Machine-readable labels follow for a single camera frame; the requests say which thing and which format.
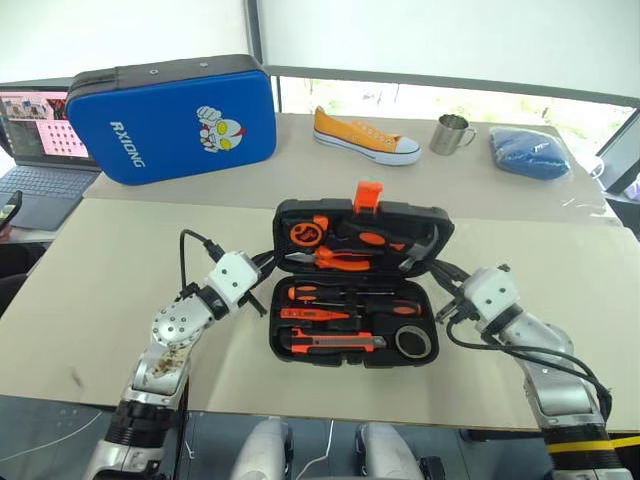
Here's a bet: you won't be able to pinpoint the orange tool case latch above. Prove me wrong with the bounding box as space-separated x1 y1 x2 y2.
351 180 386 218

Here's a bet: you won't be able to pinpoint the blue cartoon print case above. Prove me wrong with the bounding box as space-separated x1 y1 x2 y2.
65 53 278 188

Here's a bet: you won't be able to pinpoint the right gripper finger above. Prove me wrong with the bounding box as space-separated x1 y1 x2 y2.
427 271 462 302
432 258 472 285

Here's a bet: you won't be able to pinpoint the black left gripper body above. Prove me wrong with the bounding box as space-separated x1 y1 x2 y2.
238 268 267 307

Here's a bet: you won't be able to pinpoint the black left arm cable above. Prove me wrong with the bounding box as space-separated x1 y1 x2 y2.
178 228 227 302

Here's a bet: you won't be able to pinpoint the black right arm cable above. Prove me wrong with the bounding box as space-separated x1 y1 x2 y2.
445 316 614 417

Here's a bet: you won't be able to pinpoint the black electrical tape roll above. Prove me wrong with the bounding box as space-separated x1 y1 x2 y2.
394 323 434 361

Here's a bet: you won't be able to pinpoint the grey laptop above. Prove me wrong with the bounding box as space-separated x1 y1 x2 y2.
0 88 102 232

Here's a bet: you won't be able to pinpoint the black orange utility knife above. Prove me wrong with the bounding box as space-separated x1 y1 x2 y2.
278 326 389 355

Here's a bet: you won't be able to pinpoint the yellow canvas sneaker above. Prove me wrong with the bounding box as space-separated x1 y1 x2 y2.
311 105 423 167

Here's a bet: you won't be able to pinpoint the grey window frame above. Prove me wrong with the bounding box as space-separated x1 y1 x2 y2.
243 0 640 112

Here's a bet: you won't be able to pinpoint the orange handled pliers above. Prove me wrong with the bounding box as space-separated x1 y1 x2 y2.
284 244 374 274

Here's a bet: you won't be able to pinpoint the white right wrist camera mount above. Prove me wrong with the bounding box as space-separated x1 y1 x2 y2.
458 266 522 332

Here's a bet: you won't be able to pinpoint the black smartphone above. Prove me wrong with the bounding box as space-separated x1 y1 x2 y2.
0 189 24 230

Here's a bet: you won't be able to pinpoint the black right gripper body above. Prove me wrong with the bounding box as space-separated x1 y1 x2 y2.
434 291 475 324

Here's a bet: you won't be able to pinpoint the black plastic tool case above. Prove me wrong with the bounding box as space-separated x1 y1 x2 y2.
267 196 457 370

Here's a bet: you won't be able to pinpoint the stainless steel mug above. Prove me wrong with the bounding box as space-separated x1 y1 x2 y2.
429 113 478 156

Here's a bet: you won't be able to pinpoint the black orange handled hammer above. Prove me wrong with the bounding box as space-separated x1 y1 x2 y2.
333 218 442 274

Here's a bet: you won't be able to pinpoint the blue cloth in plastic bag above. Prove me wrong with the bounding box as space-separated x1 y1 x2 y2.
488 125 572 181

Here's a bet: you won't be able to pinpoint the silver rounded robot knee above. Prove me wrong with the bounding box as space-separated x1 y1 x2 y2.
231 416 294 480
354 420 427 480

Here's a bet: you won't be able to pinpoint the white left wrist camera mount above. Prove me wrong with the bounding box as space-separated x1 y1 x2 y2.
203 250 262 307

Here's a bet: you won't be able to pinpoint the thin white cord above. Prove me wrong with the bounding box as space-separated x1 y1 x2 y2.
294 418 335 480

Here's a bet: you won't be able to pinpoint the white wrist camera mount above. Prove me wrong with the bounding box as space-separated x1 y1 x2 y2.
458 266 522 332
203 250 262 307

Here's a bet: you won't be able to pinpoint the black framed monitor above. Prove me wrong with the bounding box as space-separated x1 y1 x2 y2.
596 106 640 195

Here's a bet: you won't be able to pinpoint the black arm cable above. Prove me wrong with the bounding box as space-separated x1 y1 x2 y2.
445 316 614 417
178 228 227 302

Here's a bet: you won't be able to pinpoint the orange black tape measure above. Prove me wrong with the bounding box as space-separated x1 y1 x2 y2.
288 214 332 250

